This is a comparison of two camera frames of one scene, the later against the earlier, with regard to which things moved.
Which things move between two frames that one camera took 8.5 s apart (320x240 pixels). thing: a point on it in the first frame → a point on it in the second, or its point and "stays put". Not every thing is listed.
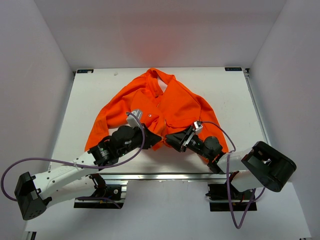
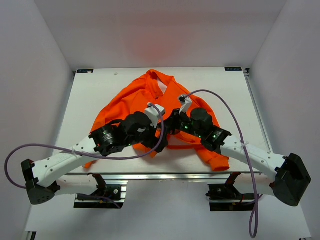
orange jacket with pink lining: x=166 y=105 stays put
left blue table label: x=85 y=71 stays put
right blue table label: x=233 y=69 stays put
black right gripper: x=178 y=140 → x=172 y=123
